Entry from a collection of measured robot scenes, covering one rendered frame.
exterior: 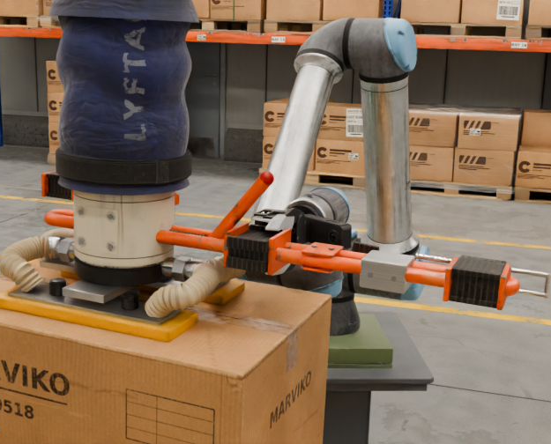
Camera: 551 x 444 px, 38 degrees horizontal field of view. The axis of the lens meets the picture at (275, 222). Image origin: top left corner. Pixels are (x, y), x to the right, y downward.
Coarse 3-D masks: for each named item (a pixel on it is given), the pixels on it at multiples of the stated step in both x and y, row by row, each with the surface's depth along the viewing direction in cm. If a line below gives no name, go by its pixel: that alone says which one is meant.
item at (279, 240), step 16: (224, 240) 127; (240, 240) 125; (256, 240) 124; (272, 240) 123; (288, 240) 130; (224, 256) 127; (240, 256) 126; (256, 256) 125; (272, 256) 124; (272, 272) 125
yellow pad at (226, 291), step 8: (64, 272) 150; (232, 280) 148; (144, 288) 144; (152, 288) 144; (216, 288) 142; (224, 288) 143; (232, 288) 143; (240, 288) 146; (208, 296) 140; (216, 296) 139; (224, 296) 139; (232, 296) 143; (216, 304) 140
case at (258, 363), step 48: (0, 288) 143; (288, 288) 150; (0, 336) 127; (48, 336) 123; (96, 336) 123; (192, 336) 125; (240, 336) 126; (288, 336) 128; (0, 384) 129; (48, 384) 125; (96, 384) 122; (144, 384) 118; (192, 384) 115; (240, 384) 112; (288, 384) 131; (0, 432) 132; (48, 432) 127; (96, 432) 124; (144, 432) 120; (192, 432) 117; (240, 432) 114; (288, 432) 134
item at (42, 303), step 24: (48, 288) 137; (24, 312) 131; (48, 312) 129; (72, 312) 128; (96, 312) 128; (120, 312) 127; (144, 312) 128; (192, 312) 130; (144, 336) 123; (168, 336) 122
